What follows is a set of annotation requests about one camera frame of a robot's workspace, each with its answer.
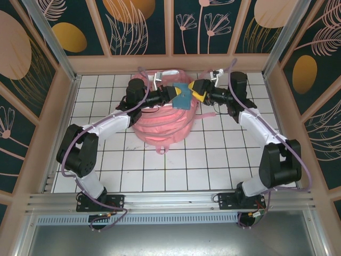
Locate teal notebook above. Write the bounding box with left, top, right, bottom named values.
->
left=172, top=82, right=193, bottom=109

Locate pink school backpack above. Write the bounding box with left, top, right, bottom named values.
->
left=130, top=69, right=217, bottom=155

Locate grey metal front panel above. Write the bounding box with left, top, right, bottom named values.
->
left=15, top=210, right=328, bottom=256

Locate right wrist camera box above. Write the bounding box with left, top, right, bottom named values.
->
left=209, top=68, right=224, bottom=81

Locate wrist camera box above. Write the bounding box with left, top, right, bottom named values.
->
left=209, top=68, right=224, bottom=81
left=153, top=71, right=164, bottom=92

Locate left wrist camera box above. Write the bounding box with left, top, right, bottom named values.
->
left=153, top=71, right=164, bottom=92

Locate aluminium frame post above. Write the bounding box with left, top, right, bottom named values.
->
left=262, top=0, right=312, bottom=78
left=21, top=0, right=80, bottom=81

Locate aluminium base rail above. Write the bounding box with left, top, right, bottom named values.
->
left=25, top=188, right=318, bottom=214

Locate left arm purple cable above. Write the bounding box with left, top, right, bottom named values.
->
left=60, top=66, right=150, bottom=233

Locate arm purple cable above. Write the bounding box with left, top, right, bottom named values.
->
left=60, top=66, right=150, bottom=233
left=228, top=58, right=314, bottom=230

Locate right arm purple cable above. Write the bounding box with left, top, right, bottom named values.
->
left=228, top=58, right=314, bottom=230

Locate grey slotted cable duct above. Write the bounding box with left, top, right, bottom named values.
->
left=36, top=214, right=239, bottom=225

